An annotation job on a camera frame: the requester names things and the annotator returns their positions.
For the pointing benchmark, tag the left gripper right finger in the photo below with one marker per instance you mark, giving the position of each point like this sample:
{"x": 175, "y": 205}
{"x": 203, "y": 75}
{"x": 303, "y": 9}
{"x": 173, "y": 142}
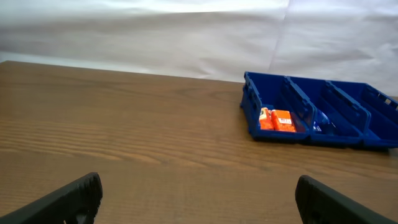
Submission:
{"x": 326, "y": 208}

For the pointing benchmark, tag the orange candy box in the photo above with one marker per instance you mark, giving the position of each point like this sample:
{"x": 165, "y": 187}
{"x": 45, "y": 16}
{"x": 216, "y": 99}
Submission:
{"x": 283, "y": 122}
{"x": 265, "y": 121}

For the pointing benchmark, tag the blue tray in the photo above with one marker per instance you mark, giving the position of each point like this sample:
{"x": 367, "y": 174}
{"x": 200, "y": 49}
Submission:
{"x": 342, "y": 133}

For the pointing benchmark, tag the blue candy pack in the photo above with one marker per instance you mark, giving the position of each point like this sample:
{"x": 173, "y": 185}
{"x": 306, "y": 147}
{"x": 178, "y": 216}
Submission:
{"x": 321, "y": 120}

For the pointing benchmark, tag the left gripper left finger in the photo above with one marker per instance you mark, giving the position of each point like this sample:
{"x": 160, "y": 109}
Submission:
{"x": 62, "y": 205}

